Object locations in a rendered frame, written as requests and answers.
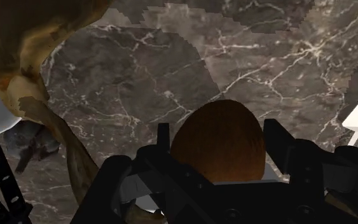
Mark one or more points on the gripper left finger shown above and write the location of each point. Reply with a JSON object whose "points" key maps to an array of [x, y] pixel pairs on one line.
{"points": [[154, 164]]}

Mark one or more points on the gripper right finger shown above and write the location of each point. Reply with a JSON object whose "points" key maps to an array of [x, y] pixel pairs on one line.
{"points": [[305, 161]]}

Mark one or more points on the brown egg-shaped object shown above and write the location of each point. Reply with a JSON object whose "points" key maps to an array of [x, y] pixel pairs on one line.
{"points": [[219, 139]]}

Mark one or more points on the tan and brown figure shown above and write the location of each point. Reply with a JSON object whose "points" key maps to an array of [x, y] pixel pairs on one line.
{"points": [[14, 40]]}

